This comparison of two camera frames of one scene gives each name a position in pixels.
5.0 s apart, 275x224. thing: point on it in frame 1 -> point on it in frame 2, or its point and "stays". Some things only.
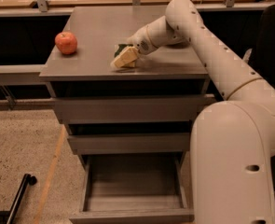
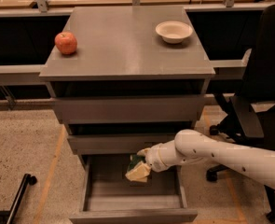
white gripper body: [141, 42] -> [156, 160]
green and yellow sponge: [120, 48] -> [139, 170]
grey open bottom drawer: [134, 189] stays
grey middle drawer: [130, 143] stays
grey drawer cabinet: [149, 107] stays
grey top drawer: [138, 109] stays
